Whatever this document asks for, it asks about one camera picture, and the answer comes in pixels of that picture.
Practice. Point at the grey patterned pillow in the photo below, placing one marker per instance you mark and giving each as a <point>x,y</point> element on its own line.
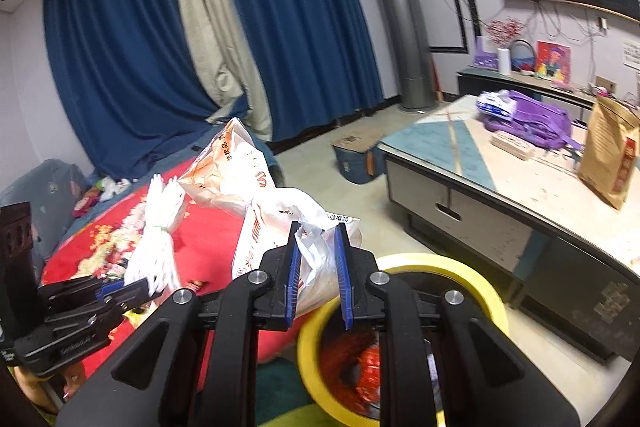
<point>50,192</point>

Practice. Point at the white wall note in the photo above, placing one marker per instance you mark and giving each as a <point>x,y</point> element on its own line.
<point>631,53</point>

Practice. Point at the purple backpack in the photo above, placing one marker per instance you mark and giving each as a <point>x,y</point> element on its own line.
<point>540,119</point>

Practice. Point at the white and green cloth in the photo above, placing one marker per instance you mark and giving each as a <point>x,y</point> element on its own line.
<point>114,187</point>

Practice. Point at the round arch ornament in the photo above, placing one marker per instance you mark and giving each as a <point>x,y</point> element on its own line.
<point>517,44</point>

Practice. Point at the brown paper bag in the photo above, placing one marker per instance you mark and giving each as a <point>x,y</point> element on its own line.
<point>607,152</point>

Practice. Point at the glass-topped coffee table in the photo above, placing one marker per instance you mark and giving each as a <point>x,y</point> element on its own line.
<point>500,177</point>

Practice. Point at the pink and red cloth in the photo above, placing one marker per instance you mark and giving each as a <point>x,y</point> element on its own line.
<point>87,202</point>

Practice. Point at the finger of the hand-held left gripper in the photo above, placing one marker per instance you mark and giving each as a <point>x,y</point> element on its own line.
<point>140,293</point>
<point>107,291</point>

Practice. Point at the wide blue curtain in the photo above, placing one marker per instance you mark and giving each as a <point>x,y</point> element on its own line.
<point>120,57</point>

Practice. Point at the green patterned rug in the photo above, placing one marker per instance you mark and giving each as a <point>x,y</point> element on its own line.
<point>280,392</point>

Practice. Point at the white printed plastic bag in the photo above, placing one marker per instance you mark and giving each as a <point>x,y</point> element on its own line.
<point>280,217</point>

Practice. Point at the red wrapper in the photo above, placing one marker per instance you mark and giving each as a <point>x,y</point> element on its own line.
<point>367,367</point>

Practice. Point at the wall socket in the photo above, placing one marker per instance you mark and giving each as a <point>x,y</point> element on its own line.
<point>606,83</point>

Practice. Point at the red berry branch decoration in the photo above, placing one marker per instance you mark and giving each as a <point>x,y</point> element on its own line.
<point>505,32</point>

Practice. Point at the dark television cabinet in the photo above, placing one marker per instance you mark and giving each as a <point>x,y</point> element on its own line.
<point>480,82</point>

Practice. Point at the beige power strip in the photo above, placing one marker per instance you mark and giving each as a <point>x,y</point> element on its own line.
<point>512,146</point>

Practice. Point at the silver column air conditioner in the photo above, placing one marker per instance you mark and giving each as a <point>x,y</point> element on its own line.
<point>400,22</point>

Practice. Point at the white and blue packet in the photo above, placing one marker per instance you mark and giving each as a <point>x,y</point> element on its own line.
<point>495,106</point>

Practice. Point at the blue storage box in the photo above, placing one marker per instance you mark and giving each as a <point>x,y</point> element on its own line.
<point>355,162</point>

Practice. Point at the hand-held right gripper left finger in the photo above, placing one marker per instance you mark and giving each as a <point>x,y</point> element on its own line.
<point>294,279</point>

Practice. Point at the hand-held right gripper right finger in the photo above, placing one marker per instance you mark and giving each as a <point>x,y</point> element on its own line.
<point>344,279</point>

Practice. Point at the white tissue roll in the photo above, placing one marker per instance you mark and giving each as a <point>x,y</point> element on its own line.
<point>503,61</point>

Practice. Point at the beige curtain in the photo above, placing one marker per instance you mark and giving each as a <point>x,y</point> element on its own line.
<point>210,22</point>

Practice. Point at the yellow round bin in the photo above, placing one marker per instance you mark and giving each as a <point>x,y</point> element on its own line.
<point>450,269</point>

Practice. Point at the orange and white plastic bag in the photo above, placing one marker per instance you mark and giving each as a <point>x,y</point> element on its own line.
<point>235,162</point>

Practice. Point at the narrow blue curtain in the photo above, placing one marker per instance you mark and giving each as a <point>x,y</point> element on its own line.
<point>300,17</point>

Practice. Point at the colourful painting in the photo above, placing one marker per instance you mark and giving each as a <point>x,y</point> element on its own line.
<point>554,61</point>

